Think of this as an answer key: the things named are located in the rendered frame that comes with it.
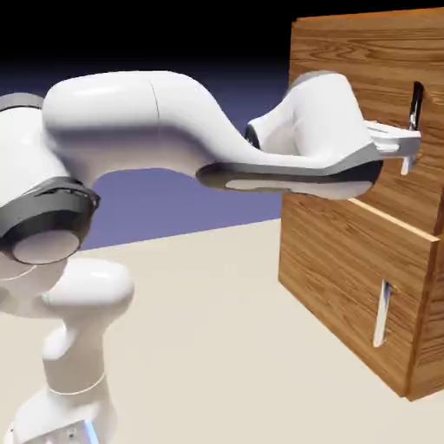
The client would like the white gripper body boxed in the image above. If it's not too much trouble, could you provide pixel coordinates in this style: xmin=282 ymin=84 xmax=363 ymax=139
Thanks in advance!
xmin=362 ymin=119 xmax=423 ymax=161

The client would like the light wood cabinet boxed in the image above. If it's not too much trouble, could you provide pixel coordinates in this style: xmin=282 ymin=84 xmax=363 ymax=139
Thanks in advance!
xmin=277 ymin=11 xmax=444 ymax=403

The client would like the dark curved metal handle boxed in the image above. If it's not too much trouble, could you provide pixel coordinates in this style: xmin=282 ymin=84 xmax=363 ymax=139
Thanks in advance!
xmin=407 ymin=81 xmax=425 ymax=132

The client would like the wood door with dark handle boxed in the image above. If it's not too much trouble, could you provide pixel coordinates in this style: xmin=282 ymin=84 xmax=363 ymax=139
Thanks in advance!
xmin=288 ymin=12 xmax=444 ymax=238

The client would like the wood door with silver handle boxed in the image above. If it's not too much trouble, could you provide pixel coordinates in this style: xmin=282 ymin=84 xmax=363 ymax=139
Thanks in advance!
xmin=277 ymin=193 xmax=440 ymax=399

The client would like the silver curved metal handle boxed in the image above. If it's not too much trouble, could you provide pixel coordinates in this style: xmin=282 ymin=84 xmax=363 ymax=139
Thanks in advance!
xmin=372 ymin=278 xmax=395 ymax=349

